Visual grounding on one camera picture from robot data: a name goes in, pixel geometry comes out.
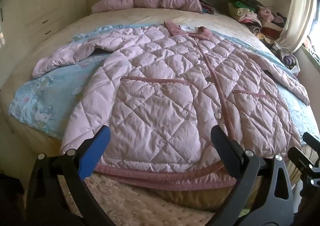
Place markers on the cream wardrobe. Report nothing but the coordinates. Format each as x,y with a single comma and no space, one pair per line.
37,3

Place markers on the cream curtain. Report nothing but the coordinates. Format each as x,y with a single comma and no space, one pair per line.
296,15

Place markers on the pile of mixed clothes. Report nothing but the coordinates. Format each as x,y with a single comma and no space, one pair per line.
252,13

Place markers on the clear bag of clothes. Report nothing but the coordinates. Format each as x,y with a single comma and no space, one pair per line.
290,62

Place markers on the window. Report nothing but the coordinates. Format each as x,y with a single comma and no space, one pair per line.
315,28

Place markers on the blue cartoon printed blanket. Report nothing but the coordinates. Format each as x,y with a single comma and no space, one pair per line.
45,100

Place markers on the cream shaggy rug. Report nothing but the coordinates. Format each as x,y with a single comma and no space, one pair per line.
140,206

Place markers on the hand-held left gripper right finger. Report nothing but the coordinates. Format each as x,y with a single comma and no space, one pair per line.
226,149

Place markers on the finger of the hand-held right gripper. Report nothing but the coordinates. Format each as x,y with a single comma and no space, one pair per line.
301,159
311,140

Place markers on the pink quilted coat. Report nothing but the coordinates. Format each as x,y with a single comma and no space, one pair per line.
165,90

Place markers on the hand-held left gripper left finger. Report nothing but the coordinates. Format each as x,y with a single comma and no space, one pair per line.
94,149

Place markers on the bed with cream sheet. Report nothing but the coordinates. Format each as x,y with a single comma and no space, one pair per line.
140,17

